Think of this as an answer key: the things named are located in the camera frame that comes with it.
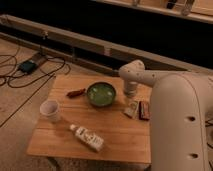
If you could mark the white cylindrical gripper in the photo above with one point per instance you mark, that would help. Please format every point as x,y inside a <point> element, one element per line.
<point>130,90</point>

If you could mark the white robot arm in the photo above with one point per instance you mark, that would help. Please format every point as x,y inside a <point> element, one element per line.
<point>180,101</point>

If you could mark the white sponge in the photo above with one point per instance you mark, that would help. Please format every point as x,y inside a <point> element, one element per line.
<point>132,109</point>

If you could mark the green ceramic bowl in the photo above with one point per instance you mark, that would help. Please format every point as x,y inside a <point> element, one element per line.
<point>101,94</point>

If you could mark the dark brown rectangular block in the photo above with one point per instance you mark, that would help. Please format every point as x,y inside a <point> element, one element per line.
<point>144,113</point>

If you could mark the wooden table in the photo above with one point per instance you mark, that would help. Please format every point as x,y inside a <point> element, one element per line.
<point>125,139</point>

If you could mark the white labelled bottle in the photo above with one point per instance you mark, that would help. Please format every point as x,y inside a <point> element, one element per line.
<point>87,137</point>

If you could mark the red brown small object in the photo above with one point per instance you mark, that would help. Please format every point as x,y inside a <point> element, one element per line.
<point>75,93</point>

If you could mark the white paper cup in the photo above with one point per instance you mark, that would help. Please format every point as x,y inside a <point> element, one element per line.
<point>50,109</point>

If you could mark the dark power strip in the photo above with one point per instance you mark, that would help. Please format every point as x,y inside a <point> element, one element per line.
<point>34,62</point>

